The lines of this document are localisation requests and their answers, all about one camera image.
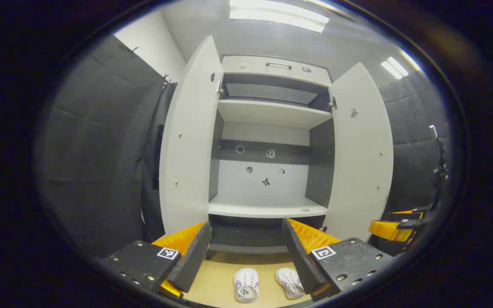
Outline ceiling light panel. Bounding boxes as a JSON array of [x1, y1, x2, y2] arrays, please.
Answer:
[[380, 56, 410, 80], [229, 0, 330, 34]]

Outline black door handle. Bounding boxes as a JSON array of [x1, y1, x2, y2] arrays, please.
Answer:
[[154, 124, 164, 190]]

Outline white striped canvas shoe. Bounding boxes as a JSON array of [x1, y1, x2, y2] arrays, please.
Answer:
[[233, 268, 260, 303], [275, 268, 305, 300]]

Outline white shoe cabinet door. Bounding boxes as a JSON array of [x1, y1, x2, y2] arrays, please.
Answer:
[[159, 35, 224, 236], [321, 62, 395, 243]]

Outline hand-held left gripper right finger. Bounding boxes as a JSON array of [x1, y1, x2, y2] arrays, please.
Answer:
[[282, 217, 395, 302]]

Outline white cabinet drawer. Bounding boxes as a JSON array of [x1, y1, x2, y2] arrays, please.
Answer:
[[221, 55, 333, 87]]

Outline white shoe cabinet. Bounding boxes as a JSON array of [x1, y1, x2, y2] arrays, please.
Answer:
[[207, 55, 336, 257]]

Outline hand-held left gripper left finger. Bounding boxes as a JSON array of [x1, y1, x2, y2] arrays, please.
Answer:
[[100, 221, 213, 299]]

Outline dark grey cabinet base shelf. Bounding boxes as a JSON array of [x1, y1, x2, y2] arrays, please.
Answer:
[[208, 215, 298, 255]]

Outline black backdrop cloth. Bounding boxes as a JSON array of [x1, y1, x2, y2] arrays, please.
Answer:
[[377, 79, 450, 214], [37, 34, 178, 259]]

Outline white cabinet shelf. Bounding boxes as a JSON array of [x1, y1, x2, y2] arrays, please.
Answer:
[[208, 195, 328, 219], [217, 99, 333, 130]]

